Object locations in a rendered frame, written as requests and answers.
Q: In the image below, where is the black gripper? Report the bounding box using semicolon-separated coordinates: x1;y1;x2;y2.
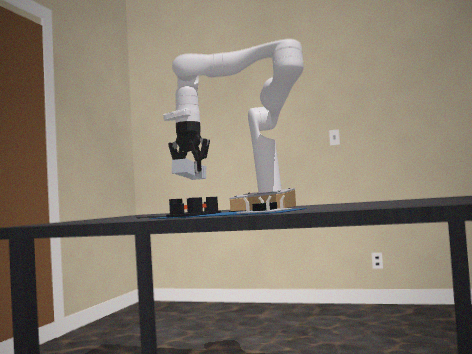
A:
168;121;210;174

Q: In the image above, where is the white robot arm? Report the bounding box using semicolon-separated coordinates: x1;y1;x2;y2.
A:
163;39;304;193

